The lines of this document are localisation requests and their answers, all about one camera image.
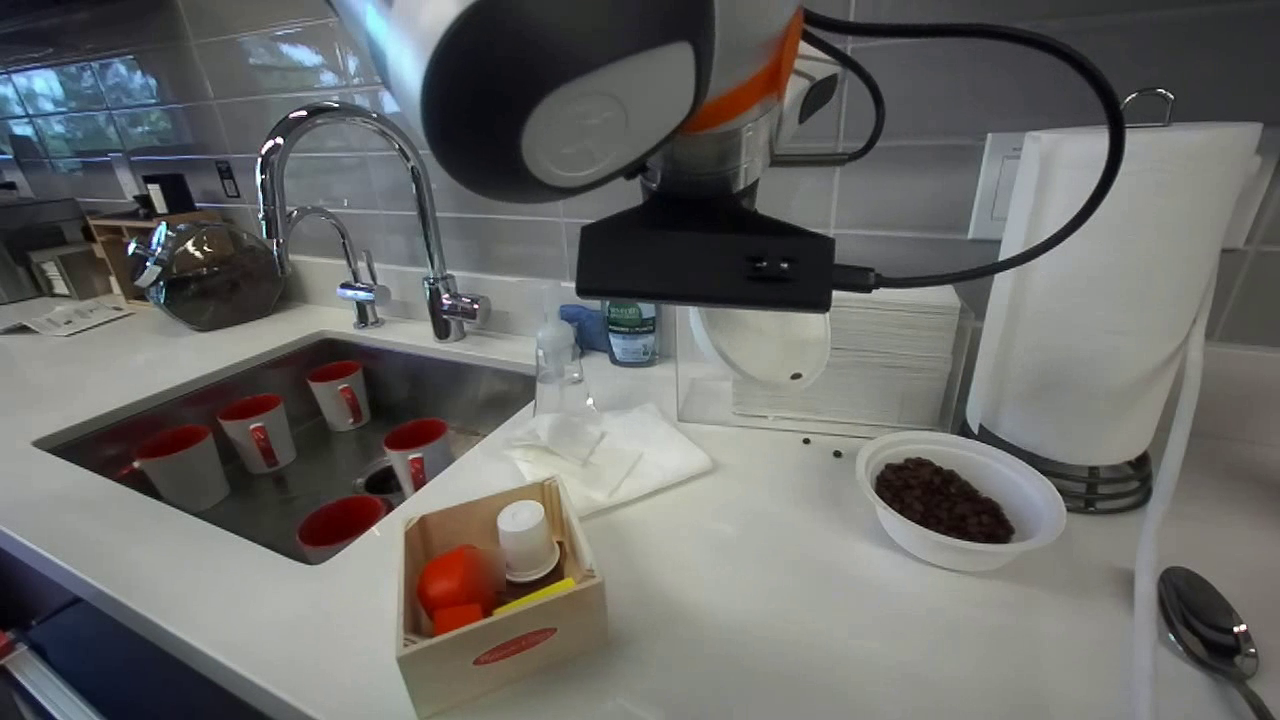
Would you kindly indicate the brown coffee beans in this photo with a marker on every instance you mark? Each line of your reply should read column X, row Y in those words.
column 945, row 502

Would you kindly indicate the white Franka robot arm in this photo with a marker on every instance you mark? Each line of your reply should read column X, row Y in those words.
column 572, row 82

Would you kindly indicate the green capped dish soap bottle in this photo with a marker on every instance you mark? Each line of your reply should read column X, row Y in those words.
column 631, row 338

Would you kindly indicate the clear plastic water bottle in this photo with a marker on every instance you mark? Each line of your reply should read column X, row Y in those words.
column 562, row 387

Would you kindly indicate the white cloth napkin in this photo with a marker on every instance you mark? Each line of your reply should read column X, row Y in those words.
column 655, row 462

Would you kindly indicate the stainless steel sink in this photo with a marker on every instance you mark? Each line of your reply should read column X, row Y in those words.
column 442, row 383

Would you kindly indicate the white capped toy jar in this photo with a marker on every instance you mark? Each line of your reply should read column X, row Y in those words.
column 527, row 543

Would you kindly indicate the red and white mug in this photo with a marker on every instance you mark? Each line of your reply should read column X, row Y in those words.
column 186, row 471
column 417, row 459
column 341, row 396
column 341, row 527
column 256, row 439

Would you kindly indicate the tall chrome faucet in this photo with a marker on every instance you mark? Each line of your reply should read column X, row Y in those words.
column 424, row 227

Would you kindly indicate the yellow toy food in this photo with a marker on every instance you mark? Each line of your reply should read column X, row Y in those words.
column 542, row 598

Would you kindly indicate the clear acrylic napkin holder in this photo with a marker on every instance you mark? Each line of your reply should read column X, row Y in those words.
column 906, row 375

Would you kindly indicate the black sink drain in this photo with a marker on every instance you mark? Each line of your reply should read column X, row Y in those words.
column 383, row 480

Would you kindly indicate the orange toy food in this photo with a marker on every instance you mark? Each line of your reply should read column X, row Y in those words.
column 455, row 587

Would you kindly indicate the small chrome tap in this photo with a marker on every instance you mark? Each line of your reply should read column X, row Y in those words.
column 359, row 286

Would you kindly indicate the wooden toy box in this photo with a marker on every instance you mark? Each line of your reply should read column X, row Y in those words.
column 523, row 652

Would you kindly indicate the white paper towel roll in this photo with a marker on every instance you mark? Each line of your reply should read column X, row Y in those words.
column 1106, row 292

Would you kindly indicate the dark blue cabinet front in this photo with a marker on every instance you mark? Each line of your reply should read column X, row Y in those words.
column 106, row 652

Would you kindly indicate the metal spoon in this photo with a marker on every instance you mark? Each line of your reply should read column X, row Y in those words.
column 1207, row 626

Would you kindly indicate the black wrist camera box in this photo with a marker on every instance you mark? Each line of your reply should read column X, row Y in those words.
column 705, row 262

